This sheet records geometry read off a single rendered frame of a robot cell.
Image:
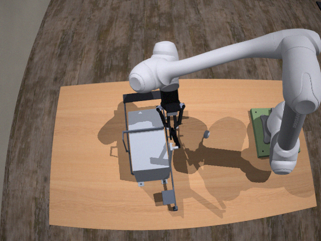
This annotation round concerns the grey cylinder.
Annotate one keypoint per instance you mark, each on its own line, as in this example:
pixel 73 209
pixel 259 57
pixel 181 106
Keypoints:
pixel 206 134

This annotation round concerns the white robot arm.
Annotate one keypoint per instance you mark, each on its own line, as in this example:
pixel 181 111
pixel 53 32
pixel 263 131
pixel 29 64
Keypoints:
pixel 301 81

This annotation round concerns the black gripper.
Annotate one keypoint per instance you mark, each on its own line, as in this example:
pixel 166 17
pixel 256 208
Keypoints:
pixel 167 97

